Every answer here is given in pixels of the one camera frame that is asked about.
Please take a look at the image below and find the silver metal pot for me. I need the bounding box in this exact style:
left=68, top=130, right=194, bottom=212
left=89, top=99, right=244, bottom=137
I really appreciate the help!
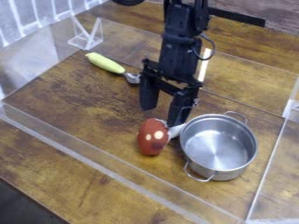
left=180, top=111, right=257, bottom=182

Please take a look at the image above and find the clear acrylic triangular bracket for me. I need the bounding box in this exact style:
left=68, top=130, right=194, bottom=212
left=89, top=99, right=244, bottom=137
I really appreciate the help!
left=68, top=17, right=104, bottom=50

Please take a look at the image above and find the black strip on table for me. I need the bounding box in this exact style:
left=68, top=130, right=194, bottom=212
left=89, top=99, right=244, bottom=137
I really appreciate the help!
left=209, top=7, right=266, bottom=27

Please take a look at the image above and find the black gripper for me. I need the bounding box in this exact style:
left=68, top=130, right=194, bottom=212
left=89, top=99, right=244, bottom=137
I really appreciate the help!
left=138, top=34, right=201, bottom=127

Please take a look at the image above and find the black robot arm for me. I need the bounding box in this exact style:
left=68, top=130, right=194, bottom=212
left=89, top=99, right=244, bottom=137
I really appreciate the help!
left=138, top=0, right=209, bottom=127

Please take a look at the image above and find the yellow handled spoon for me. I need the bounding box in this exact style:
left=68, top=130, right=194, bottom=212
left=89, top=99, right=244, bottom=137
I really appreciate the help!
left=85, top=52, right=140, bottom=84

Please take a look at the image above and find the clear acrylic enclosure wall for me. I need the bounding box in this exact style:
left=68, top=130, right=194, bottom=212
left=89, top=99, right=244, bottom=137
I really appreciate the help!
left=0, top=0, right=299, bottom=224

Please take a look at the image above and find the red white plush mushroom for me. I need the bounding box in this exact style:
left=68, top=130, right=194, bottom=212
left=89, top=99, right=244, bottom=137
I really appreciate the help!
left=134, top=117, right=186, bottom=157

